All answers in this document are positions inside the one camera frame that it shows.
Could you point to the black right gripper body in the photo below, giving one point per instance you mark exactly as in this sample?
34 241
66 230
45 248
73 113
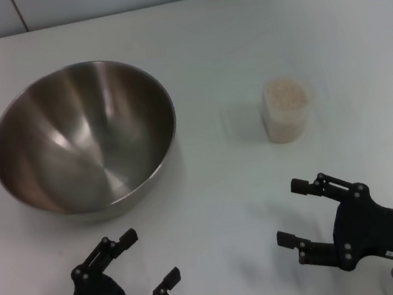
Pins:
378 231

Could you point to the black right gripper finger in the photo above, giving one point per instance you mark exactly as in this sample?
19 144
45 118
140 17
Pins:
328 186
313 247

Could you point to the clear plastic cup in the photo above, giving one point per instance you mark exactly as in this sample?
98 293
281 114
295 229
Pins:
289 130

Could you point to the white rice grains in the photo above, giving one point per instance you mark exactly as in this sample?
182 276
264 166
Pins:
287 96

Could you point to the stainless steel mixing bowl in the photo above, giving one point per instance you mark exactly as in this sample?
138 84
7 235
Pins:
80 143

